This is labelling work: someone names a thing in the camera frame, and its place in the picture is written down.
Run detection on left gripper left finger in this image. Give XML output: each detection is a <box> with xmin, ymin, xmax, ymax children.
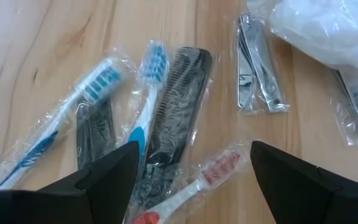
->
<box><xmin>0</xmin><ymin>141</ymin><xmax>140</xmax><ymax>224</ymax></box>

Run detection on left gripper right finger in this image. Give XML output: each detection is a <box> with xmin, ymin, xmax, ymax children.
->
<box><xmin>250</xmin><ymin>140</ymin><xmax>358</xmax><ymax>224</ymax></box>

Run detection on black comb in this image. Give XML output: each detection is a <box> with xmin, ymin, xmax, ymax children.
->
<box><xmin>129</xmin><ymin>163</ymin><xmax>186</xmax><ymax>212</ymax></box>
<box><xmin>75</xmin><ymin>98</ymin><xmax>117</xmax><ymax>170</ymax></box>
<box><xmin>144</xmin><ymin>46</ymin><xmax>213</xmax><ymax>167</ymax></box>

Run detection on red toothbrush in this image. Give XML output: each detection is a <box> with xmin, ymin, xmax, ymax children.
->
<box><xmin>131</xmin><ymin>146</ymin><xmax>245</xmax><ymax>224</ymax></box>

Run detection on blue toothbrush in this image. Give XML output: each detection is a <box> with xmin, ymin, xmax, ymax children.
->
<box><xmin>0</xmin><ymin>51</ymin><xmax>136</xmax><ymax>190</ymax></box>
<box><xmin>126</xmin><ymin>39</ymin><xmax>170</xmax><ymax>162</ymax></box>

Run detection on cotton balls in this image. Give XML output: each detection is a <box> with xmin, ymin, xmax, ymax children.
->
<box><xmin>247</xmin><ymin>0</ymin><xmax>358</xmax><ymax>85</ymax></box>

